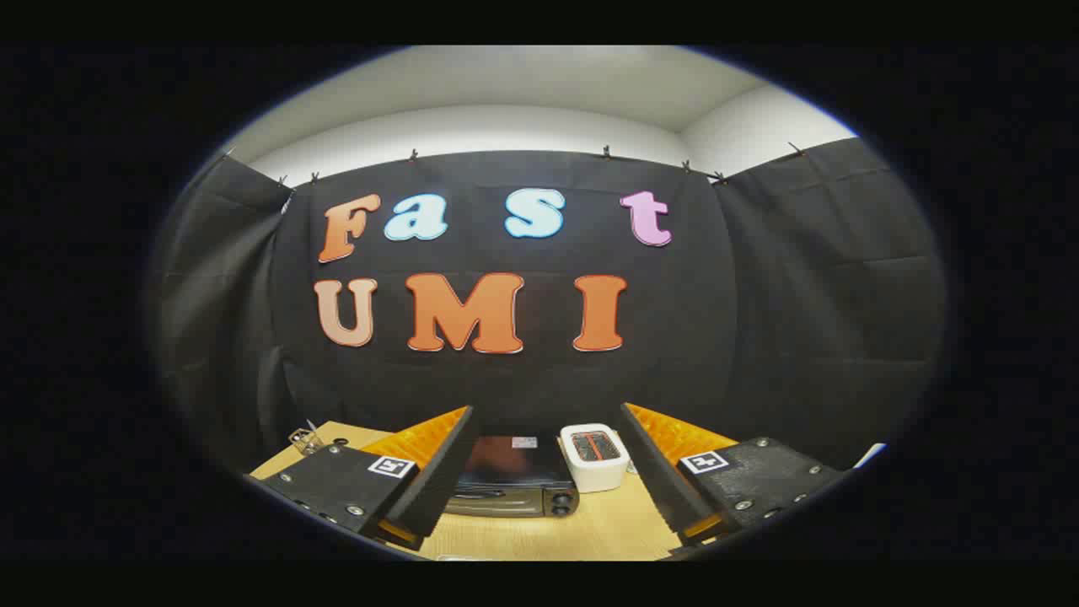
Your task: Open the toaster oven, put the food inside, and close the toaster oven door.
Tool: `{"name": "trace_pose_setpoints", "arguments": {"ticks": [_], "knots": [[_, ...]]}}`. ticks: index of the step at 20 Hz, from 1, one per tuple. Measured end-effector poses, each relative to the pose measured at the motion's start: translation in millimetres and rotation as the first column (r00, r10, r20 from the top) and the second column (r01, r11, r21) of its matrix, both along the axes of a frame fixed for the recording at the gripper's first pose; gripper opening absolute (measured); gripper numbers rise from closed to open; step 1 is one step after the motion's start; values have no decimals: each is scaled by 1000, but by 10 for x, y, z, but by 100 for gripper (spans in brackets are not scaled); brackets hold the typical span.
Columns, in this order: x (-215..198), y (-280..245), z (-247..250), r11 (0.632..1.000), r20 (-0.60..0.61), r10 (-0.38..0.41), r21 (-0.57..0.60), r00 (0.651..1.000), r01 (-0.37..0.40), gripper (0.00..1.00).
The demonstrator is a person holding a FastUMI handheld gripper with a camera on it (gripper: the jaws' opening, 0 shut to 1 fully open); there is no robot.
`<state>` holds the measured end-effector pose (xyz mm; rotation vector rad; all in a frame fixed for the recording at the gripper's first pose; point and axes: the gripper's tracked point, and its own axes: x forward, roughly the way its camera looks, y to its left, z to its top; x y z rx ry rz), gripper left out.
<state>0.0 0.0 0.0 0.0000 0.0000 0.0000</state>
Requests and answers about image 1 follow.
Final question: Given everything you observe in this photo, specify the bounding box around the white pop-up toaster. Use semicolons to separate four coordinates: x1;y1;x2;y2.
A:
560;423;631;494

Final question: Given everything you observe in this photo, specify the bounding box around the row of black backdrop clips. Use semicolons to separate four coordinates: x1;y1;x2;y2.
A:
223;143;810;186

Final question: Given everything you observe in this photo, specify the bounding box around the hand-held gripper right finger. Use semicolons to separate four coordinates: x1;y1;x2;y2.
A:
620;402;852;553

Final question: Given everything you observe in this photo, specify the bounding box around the clear wire basket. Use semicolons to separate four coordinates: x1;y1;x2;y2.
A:
288;420;325;456

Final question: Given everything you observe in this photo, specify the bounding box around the black toaster oven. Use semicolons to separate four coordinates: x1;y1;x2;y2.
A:
445;434;581;518

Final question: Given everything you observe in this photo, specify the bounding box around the glass toaster oven door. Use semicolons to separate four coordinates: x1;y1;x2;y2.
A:
447;485;549;517

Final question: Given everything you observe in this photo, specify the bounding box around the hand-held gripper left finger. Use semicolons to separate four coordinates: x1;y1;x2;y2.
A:
244;406;480;553

